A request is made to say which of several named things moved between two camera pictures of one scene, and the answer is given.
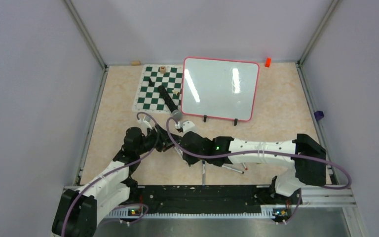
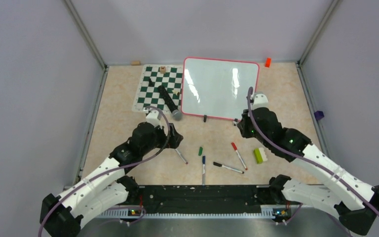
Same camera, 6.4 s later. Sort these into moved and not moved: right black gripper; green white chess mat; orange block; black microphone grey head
Moved: right black gripper
Not moved: orange block; green white chess mat; black microphone grey head
